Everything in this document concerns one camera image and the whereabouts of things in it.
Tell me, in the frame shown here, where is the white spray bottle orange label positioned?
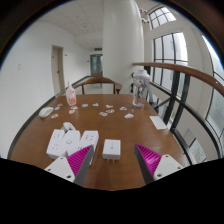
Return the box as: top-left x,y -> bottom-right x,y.
65,80 -> 78,107

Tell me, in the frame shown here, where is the glass double door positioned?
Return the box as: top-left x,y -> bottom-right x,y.
89,53 -> 104,78

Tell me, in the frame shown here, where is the brown wooden chair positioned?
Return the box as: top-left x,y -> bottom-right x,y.
72,76 -> 124,96

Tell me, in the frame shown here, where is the clear plastic water bottle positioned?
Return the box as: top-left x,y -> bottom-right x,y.
131,68 -> 151,110

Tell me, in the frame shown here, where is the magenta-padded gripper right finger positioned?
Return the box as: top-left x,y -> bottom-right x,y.
133,143 -> 185,186

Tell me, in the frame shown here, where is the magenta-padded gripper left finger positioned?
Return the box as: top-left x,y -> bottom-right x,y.
43,144 -> 96,187

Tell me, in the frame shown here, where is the white charger block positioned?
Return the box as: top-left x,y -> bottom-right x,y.
101,138 -> 122,164

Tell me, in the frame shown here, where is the white computer mouse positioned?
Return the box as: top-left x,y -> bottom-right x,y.
38,106 -> 55,119

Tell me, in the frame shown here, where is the black railing with wooden handrail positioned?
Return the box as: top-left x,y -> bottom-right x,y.
131,61 -> 224,162

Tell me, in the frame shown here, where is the white flat card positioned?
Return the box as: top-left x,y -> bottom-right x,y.
149,115 -> 169,131

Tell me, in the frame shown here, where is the white power strip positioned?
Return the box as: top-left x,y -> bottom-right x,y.
45,128 -> 100,160

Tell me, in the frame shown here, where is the tall black-framed window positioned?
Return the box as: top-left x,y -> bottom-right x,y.
151,31 -> 190,90

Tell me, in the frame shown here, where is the beige single door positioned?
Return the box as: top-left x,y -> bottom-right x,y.
50,45 -> 66,98

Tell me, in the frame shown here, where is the arched black-framed window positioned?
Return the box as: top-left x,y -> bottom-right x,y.
147,6 -> 177,30

